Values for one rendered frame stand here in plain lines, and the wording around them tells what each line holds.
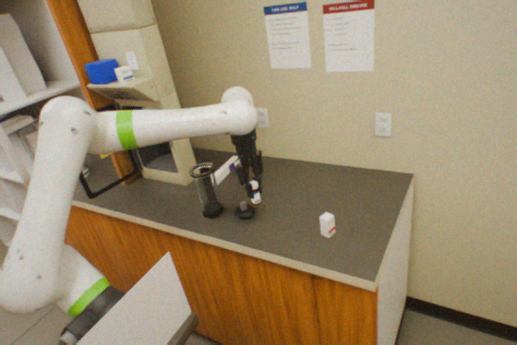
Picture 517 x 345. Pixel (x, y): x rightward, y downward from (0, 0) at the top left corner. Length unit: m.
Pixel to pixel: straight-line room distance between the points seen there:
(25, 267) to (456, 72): 1.52
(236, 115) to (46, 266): 0.61
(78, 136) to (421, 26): 1.24
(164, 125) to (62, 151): 0.28
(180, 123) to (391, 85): 0.95
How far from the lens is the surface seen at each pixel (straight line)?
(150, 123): 1.07
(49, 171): 0.96
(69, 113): 0.96
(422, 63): 1.61
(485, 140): 1.71
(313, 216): 1.49
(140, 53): 1.70
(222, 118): 1.05
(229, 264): 1.59
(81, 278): 1.12
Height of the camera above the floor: 1.84
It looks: 30 degrees down
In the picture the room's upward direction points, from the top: 10 degrees counter-clockwise
